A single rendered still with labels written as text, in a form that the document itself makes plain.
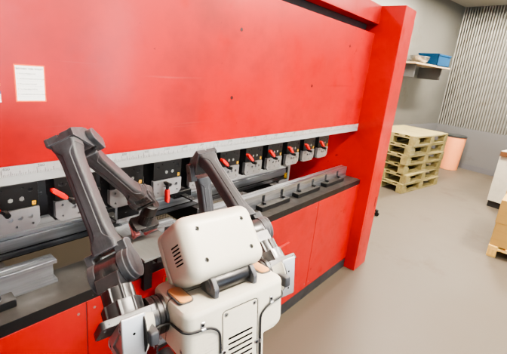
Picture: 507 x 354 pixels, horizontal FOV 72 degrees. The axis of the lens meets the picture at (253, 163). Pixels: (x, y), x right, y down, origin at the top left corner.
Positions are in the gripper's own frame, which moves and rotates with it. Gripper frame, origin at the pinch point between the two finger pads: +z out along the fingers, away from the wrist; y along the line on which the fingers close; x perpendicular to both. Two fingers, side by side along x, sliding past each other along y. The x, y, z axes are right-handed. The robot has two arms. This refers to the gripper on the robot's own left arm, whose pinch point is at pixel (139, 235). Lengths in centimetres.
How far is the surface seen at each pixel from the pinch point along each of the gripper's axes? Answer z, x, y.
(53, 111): -42, -30, 28
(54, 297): 11.7, 6.9, 33.2
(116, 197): -10.9, -13.6, 6.2
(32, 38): -62, -40, 32
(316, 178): 13, -8, -158
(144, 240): -0.3, 3.3, -0.6
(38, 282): 13.3, -1.6, 35.6
